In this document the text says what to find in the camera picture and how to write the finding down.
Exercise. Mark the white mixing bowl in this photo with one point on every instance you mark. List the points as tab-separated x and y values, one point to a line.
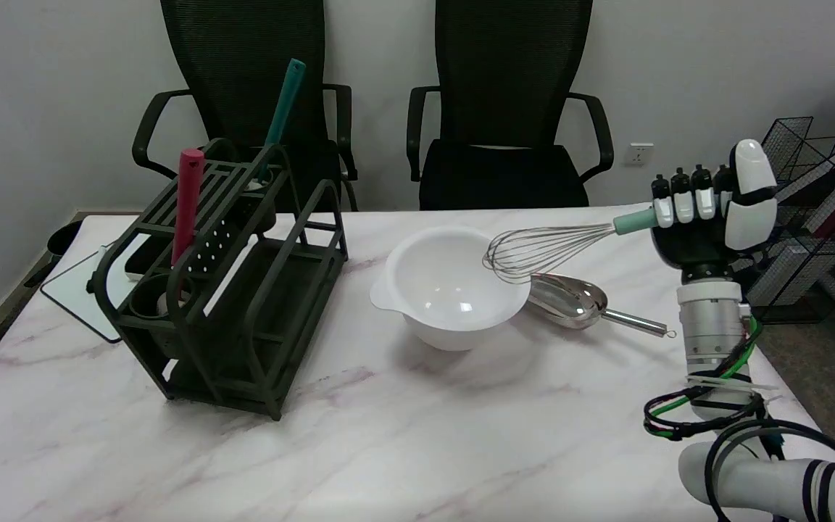
452	287

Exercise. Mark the black waste bin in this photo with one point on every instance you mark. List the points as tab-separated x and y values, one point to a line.
62	239

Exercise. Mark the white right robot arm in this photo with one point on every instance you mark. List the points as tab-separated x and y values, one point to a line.
729	377

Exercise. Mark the black mesh office chair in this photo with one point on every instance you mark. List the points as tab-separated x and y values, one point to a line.
508	109
258	87

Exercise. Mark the white wall socket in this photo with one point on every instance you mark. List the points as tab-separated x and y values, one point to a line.
638	154

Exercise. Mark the dark green kitchen rack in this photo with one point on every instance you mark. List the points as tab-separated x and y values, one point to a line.
227	283

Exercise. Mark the steel scoop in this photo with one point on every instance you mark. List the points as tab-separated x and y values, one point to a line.
575	299

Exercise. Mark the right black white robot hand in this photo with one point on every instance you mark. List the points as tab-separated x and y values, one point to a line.
702	239

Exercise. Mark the white board with black rim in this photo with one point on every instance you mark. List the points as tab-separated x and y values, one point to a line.
84	286

